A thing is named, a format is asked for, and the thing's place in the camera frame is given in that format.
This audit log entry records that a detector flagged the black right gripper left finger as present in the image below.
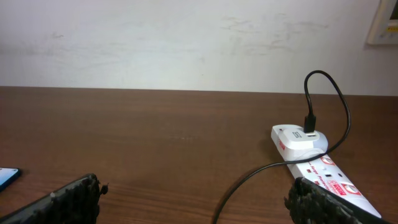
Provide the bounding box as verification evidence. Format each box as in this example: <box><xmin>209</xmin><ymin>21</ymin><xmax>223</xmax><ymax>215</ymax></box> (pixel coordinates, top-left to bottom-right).
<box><xmin>1</xmin><ymin>174</ymin><xmax>108</xmax><ymax>224</ymax></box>

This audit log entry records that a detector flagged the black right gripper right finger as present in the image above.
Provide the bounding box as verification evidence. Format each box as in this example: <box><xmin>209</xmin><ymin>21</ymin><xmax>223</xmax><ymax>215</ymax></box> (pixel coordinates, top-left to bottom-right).
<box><xmin>284</xmin><ymin>177</ymin><xmax>389</xmax><ymax>224</ymax></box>

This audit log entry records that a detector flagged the blue Galaxy smartphone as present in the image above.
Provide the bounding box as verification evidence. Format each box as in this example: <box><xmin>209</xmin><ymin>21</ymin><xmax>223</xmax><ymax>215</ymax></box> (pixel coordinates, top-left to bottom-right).
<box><xmin>0</xmin><ymin>167</ymin><xmax>21</xmax><ymax>192</ymax></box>

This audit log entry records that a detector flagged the black USB charging cable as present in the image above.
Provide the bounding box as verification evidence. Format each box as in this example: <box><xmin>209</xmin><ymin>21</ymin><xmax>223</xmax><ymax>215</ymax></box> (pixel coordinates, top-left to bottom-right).
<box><xmin>212</xmin><ymin>70</ymin><xmax>352</xmax><ymax>224</ymax></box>

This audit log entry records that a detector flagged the white USB charger adapter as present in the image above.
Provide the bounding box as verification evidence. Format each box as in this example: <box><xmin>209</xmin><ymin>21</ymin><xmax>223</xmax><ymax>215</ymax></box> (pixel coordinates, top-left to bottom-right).
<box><xmin>277</xmin><ymin>128</ymin><xmax>320</xmax><ymax>152</ymax></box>

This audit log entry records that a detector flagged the white power strip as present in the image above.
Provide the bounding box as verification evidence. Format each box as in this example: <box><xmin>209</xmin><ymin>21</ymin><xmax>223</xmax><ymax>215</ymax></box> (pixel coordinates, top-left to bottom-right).
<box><xmin>271</xmin><ymin>124</ymin><xmax>381</xmax><ymax>218</ymax></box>

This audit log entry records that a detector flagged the white wall fixture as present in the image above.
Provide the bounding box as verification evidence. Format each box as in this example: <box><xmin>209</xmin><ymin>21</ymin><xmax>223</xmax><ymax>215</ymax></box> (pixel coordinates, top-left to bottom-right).
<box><xmin>366</xmin><ymin>0</ymin><xmax>397</xmax><ymax>45</ymax></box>

